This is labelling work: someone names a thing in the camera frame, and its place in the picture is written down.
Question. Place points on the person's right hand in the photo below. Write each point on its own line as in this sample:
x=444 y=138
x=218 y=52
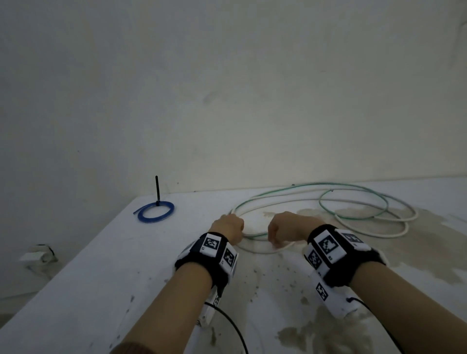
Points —
x=292 y=228

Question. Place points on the person's left hand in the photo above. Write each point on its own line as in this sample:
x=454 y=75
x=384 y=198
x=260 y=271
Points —
x=228 y=228

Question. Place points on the black zip tie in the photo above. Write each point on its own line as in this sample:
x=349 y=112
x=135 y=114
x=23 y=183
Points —
x=157 y=189

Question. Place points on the person's left forearm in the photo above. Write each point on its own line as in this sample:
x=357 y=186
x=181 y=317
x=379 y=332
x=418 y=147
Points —
x=171 y=310

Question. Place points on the person's right forearm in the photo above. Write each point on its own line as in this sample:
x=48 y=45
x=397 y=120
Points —
x=401 y=310

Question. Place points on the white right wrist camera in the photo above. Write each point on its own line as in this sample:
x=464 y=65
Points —
x=335 y=302

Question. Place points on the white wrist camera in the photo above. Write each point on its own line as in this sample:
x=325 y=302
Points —
x=335 y=302
x=209 y=313

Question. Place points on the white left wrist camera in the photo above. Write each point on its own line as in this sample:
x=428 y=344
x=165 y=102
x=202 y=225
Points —
x=209 y=313

